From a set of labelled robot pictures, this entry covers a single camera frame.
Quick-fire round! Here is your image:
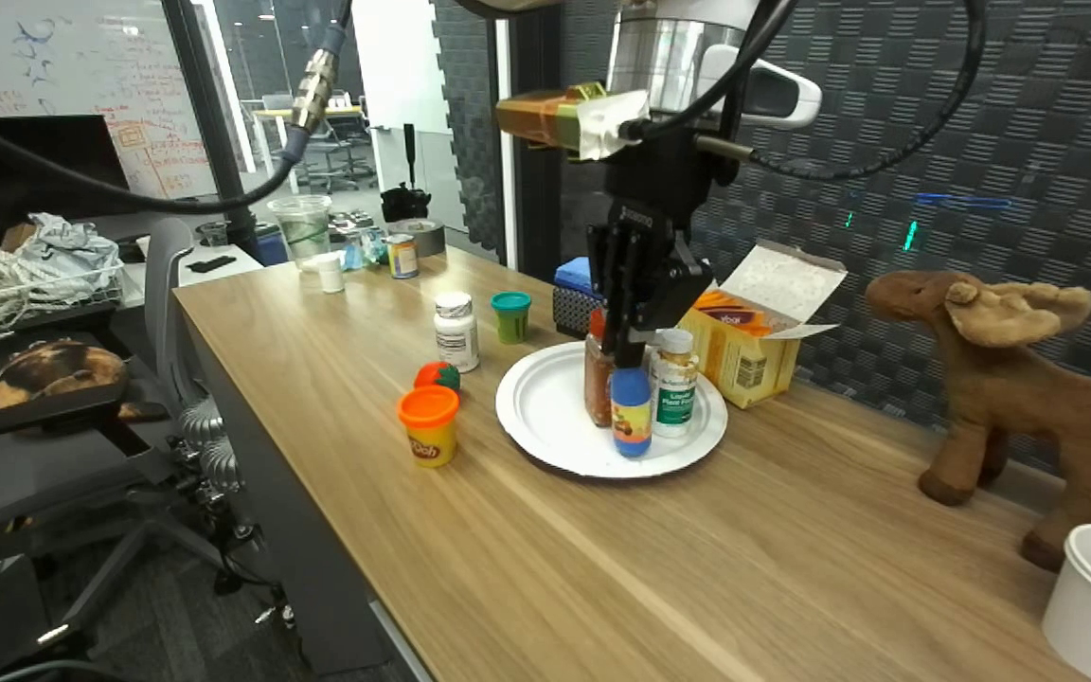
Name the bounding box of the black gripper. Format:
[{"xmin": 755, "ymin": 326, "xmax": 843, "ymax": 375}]
[{"xmin": 586, "ymin": 125, "xmax": 720, "ymax": 372}]

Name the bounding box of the spice bottle red lid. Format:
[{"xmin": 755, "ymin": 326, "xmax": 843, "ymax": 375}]
[{"xmin": 579, "ymin": 308, "xmax": 616, "ymax": 433}]

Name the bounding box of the white supplement bottle green label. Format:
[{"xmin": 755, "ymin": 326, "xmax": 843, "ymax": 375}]
[{"xmin": 648, "ymin": 326, "xmax": 703, "ymax": 439}]

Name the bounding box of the dough can green lid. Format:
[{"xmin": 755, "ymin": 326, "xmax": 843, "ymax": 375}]
[{"xmin": 490, "ymin": 289, "xmax": 539, "ymax": 350}]

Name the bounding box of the blue toy bottle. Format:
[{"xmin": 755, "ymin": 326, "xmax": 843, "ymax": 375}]
[{"xmin": 606, "ymin": 364, "xmax": 660, "ymax": 463}]

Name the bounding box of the orange cup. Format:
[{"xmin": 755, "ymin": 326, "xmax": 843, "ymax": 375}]
[{"xmin": 394, "ymin": 384, "xmax": 465, "ymax": 475}]

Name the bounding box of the white paper plate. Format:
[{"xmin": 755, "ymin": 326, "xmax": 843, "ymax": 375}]
[{"xmin": 494, "ymin": 337, "xmax": 732, "ymax": 485}]

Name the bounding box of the red toy strawberry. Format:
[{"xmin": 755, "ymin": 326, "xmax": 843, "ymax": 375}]
[{"xmin": 410, "ymin": 361, "xmax": 465, "ymax": 399}]

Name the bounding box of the brown moose plush toy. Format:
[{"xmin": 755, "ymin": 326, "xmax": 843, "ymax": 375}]
[{"xmin": 862, "ymin": 265, "xmax": 1091, "ymax": 574}]

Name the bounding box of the blue and black patterned box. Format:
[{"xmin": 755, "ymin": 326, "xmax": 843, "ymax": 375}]
[{"xmin": 550, "ymin": 252, "xmax": 610, "ymax": 337}]

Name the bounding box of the yellow open cardboard box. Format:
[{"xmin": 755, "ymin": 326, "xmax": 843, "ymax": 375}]
[{"xmin": 678, "ymin": 238, "xmax": 853, "ymax": 412}]

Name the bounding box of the white light strip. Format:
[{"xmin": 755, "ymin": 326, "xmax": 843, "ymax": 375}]
[{"xmin": 494, "ymin": 15, "xmax": 518, "ymax": 276}]

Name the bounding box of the white pill bottle grey label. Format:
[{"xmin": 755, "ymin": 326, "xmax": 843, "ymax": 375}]
[{"xmin": 427, "ymin": 289, "xmax": 482, "ymax": 379}]

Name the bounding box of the white wrist-mounted device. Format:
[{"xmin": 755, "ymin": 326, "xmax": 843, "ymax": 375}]
[{"xmin": 693, "ymin": 47, "xmax": 826, "ymax": 130}]

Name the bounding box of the small glass jar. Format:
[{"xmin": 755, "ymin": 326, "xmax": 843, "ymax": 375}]
[{"xmin": 386, "ymin": 228, "xmax": 425, "ymax": 279}]

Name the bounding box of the black desk object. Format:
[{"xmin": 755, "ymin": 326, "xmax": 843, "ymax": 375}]
[{"xmin": 376, "ymin": 125, "xmax": 437, "ymax": 228}]

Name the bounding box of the blue tape strip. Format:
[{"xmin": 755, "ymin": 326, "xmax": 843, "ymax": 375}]
[{"xmin": 908, "ymin": 185, "xmax": 1019, "ymax": 216}]

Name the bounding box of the clear plastic container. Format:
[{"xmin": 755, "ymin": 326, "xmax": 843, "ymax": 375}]
[{"xmin": 268, "ymin": 194, "xmax": 338, "ymax": 260}]

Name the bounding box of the white background table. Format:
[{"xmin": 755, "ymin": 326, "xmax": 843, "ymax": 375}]
[{"xmin": 246, "ymin": 102, "xmax": 370, "ymax": 194}]

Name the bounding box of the white side table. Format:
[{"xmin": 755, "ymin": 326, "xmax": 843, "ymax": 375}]
[{"xmin": 120, "ymin": 242, "xmax": 264, "ymax": 309}]

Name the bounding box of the black metal pole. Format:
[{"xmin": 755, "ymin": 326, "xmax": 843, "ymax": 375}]
[{"xmin": 163, "ymin": 0, "xmax": 261, "ymax": 251}]

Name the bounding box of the grey office chair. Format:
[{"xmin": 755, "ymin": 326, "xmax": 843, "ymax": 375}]
[{"xmin": 0, "ymin": 218, "xmax": 302, "ymax": 679}]

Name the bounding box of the grey clothes pile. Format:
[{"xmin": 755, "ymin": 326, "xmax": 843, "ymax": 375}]
[{"xmin": 0, "ymin": 209, "xmax": 127, "ymax": 313}]

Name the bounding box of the brown black patterned cushion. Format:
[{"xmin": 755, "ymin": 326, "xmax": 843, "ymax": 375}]
[{"xmin": 0, "ymin": 332, "xmax": 131, "ymax": 433}]

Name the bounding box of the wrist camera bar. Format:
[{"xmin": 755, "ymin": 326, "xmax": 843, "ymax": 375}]
[{"xmin": 494, "ymin": 83, "xmax": 653, "ymax": 163}]

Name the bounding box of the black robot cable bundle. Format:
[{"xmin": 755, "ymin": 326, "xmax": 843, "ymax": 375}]
[{"xmin": 0, "ymin": 0, "xmax": 361, "ymax": 218}]

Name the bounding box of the black looped cable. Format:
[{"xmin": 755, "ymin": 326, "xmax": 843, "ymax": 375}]
[{"xmin": 643, "ymin": 0, "xmax": 994, "ymax": 182}]

